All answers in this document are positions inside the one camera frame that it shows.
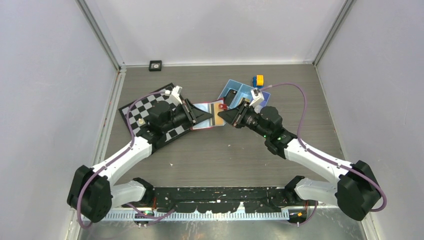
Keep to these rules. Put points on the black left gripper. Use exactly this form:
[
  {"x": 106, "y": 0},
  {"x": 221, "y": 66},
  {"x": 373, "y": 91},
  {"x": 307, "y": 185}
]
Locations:
[{"x": 194, "y": 114}]

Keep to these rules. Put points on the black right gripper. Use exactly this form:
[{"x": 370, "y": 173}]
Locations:
[{"x": 235, "y": 116}]

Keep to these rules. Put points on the red leather card holder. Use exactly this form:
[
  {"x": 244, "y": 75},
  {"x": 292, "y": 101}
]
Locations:
[{"x": 212, "y": 108}]

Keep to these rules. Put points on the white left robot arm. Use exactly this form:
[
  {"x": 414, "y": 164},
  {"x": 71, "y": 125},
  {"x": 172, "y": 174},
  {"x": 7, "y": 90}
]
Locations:
[{"x": 94, "y": 192}]

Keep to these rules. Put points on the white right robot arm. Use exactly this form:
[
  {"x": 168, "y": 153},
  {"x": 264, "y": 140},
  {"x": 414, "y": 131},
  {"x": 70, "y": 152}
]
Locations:
[{"x": 350, "y": 186}]

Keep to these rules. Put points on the black card in drawer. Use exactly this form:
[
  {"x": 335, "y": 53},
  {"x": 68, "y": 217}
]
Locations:
[{"x": 229, "y": 97}]

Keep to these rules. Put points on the light blue middle drawer box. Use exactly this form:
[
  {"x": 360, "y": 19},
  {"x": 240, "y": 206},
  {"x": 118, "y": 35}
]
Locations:
[{"x": 244, "y": 93}]

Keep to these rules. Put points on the light blue drawer box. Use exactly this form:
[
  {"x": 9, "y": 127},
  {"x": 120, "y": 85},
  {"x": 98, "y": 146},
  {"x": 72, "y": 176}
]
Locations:
[
  {"x": 244, "y": 93},
  {"x": 231, "y": 84}
]

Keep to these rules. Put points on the light blue left drawer box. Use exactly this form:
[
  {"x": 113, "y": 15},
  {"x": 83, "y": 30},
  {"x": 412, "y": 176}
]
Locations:
[{"x": 231, "y": 84}]

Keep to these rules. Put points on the purple drawer box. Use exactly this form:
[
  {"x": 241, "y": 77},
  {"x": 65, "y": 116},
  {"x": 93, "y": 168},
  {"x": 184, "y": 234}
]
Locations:
[{"x": 266, "y": 98}]

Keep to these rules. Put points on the blue orange toy block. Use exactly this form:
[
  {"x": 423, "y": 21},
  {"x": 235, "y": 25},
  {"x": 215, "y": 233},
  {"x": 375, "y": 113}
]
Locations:
[{"x": 258, "y": 81}]

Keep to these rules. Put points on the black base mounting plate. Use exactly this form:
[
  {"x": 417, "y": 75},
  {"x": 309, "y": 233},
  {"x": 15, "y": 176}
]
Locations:
[{"x": 220, "y": 200}]

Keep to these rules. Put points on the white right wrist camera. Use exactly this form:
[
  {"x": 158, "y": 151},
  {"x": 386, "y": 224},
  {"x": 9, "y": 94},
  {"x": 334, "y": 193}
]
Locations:
[{"x": 257, "y": 97}]

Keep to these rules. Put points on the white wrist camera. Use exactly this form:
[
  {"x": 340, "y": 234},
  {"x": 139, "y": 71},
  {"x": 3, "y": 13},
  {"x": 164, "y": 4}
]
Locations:
[
  {"x": 174, "y": 95},
  {"x": 257, "y": 97}
]

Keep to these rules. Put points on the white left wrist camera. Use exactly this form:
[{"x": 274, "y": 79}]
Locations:
[{"x": 174, "y": 95}]

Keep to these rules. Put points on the black square wall socket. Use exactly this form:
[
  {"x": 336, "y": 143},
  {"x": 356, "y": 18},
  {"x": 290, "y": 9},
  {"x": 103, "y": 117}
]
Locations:
[{"x": 155, "y": 66}]

